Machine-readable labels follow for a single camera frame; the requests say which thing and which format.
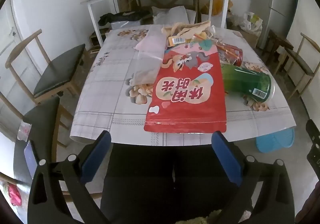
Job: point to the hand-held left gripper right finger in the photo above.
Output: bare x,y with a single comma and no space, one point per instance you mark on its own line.
226,159

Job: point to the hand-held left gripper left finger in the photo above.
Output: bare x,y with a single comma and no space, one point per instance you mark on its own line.
97,156

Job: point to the pale pink plastic bag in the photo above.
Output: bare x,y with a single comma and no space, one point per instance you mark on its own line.
153,41

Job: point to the orange cardboard box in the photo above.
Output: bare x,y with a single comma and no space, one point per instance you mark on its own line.
176,40

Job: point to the red snack bag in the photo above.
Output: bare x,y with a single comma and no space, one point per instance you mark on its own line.
190,94

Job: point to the green cylindrical can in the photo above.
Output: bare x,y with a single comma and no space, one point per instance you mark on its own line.
250,81

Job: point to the red plastic bag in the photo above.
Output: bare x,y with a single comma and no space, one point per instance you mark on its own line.
13,194

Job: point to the clear plastic bag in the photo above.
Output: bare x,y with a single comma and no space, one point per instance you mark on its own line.
147,69

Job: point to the clear jar with red lid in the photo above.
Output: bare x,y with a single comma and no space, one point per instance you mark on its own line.
230,54

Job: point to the dark wooden stool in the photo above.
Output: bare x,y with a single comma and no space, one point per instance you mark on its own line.
277,39

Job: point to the small wooden crate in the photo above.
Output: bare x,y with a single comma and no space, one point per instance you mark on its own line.
95,40

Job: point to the brown cardboard box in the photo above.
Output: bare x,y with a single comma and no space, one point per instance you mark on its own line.
250,38

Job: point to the white panelled door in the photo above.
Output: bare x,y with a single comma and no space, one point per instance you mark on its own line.
12,51

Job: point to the white plastic bags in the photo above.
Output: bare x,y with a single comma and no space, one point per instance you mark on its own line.
251,21

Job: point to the beige paper bag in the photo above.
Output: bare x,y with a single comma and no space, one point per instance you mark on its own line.
185,28

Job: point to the black cloth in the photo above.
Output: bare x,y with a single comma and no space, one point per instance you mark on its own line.
120,16

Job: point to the grey refrigerator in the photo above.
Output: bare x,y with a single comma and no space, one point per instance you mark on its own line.
280,2

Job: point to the small white sack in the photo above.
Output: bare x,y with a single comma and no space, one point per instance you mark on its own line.
192,15

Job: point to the yellow plastic bag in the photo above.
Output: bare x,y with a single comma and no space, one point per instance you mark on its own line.
218,4

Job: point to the large white sack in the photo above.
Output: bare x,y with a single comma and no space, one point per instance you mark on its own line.
170,14

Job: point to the cardboard box under shelf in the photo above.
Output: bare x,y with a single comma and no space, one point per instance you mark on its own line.
126,3

